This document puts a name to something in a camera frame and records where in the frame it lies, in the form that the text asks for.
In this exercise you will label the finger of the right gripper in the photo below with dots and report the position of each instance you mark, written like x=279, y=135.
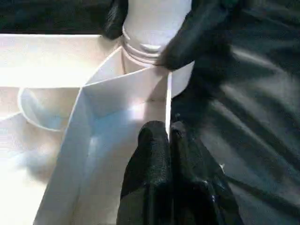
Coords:
x=116, y=18
x=197, y=33

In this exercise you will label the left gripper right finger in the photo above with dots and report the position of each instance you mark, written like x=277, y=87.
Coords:
x=199, y=187

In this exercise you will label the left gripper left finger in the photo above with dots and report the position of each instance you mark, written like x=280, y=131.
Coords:
x=147, y=183

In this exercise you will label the white plastic table leg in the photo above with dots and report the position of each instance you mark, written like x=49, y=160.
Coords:
x=150, y=23

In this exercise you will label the white plastic table top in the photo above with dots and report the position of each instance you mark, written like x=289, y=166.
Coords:
x=42, y=93

